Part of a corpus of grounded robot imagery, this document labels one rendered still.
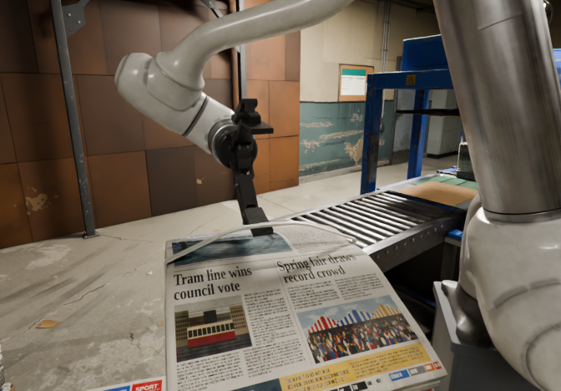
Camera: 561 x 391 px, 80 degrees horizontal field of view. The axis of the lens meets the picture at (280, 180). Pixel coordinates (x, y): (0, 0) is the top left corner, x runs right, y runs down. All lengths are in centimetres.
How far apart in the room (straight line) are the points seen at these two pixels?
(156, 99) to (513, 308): 63
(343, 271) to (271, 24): 43
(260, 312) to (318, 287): 8
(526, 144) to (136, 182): 392
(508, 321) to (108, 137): 382
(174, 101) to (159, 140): 345
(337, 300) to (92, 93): 368
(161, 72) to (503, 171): 56
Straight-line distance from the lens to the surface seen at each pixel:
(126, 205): 416
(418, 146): 288
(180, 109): 68
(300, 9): 65
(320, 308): 43
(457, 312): 76
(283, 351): 39
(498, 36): 44
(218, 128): 64
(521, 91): 44
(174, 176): 424
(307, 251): 50
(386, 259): 152
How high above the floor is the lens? 142
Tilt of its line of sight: 14 degrees down
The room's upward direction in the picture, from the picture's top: straight up
